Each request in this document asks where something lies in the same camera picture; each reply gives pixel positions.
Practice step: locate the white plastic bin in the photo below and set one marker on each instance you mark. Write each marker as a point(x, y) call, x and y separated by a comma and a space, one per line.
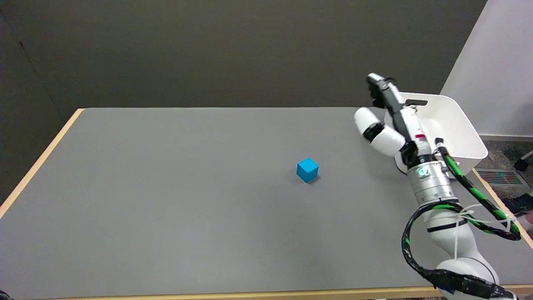
point(452, 129)

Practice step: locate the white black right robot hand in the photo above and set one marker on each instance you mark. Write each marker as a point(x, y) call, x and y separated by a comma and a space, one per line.
point(393, 139)

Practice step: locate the black chair caster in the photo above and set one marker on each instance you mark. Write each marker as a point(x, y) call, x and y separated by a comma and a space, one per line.
point(522, 163)

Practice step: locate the striped floor vent grille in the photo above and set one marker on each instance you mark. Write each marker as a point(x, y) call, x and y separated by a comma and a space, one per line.
point(499, 176)

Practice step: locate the blue wooden cube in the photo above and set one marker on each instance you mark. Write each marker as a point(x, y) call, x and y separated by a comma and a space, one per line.
point(307, 169)

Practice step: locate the black rig part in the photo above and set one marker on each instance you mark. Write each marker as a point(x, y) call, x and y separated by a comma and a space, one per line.
point(3, 295)

